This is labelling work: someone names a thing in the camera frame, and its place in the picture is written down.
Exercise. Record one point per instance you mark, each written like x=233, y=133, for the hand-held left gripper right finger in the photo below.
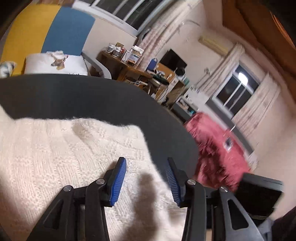
x=173, y=183

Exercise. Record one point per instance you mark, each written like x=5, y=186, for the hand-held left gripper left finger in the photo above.
x=119, y=183

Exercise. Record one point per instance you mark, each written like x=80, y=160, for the white knit sweater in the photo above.
x=57, y=150

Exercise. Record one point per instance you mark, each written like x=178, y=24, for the red ruffled blanket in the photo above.
x=215, y=148

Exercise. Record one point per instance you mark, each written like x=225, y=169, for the grey low cabinet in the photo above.
x=185, y=111

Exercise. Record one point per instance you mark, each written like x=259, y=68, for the black box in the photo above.
x=259, y=197

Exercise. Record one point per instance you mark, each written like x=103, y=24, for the small sliding window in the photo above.
x=235, y=92

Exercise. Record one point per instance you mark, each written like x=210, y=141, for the white round fan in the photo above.
x=181, y=71

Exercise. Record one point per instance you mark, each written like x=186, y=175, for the wooden chair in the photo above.
x=165, y=71

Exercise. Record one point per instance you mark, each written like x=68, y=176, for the pale sheer curtain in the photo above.
x=219, y=69
x=259, y=109

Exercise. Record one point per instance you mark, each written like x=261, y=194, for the wooden desk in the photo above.
x=120, y=67

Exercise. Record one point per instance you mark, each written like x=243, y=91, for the blue bag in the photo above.
x=152, y=64

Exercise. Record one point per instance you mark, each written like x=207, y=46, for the black flat television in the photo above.
x=173, y=59

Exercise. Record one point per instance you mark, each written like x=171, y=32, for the cluster of jars and boxes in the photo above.
x=127, y=54

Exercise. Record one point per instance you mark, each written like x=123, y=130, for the white deer print pillow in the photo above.
x=41, y=64

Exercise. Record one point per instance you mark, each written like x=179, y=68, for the beige air conditioner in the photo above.
x=212, y=45

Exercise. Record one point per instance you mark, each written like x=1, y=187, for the patterned beige curtain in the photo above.
x=161, y=37

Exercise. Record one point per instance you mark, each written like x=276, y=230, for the geometric print pillow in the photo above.
x=7, y=69

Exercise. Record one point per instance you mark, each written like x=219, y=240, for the grey yellow blue armchair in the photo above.
x=67, y=30

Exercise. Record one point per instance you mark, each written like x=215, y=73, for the wide barred window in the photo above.
x=129, y=11

